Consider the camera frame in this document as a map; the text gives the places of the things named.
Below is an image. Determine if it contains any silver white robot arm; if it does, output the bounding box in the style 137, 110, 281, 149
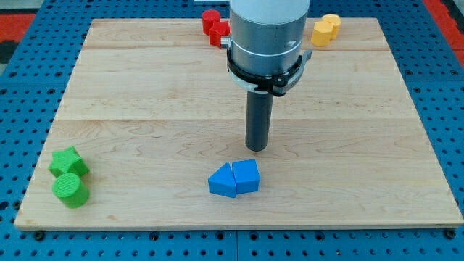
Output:
224, 0, 311, 96

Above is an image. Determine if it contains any red star block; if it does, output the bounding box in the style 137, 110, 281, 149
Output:
209, 21, 230, 49

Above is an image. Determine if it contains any green star block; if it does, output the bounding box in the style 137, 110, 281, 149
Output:
48, 146, 90, 178

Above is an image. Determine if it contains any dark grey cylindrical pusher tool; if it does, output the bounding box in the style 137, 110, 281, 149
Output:
245, 92, 273, 152

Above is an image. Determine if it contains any blue cube block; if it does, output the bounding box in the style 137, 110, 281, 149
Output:
232, 159, 260, 194

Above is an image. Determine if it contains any blue triangle block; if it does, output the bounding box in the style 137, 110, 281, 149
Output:
207, 162, 236, 198

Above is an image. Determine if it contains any light wooden board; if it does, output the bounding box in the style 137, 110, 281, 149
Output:
15, 18, 463, 231

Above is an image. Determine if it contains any red cylinder block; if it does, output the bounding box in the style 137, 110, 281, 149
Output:
202, 9, 221, 36

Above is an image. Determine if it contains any yellow hexagon block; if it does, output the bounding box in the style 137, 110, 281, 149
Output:
310, 20, 334, 47

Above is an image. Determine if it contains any yellow cylinder block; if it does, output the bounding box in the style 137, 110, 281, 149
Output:
322, 14, 341, 40

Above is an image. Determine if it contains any green cylinder block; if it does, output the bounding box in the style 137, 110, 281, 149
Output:
52, 173, 90, 209

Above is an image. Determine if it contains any black clamp ring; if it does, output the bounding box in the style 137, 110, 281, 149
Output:
226, 48, 313, 98

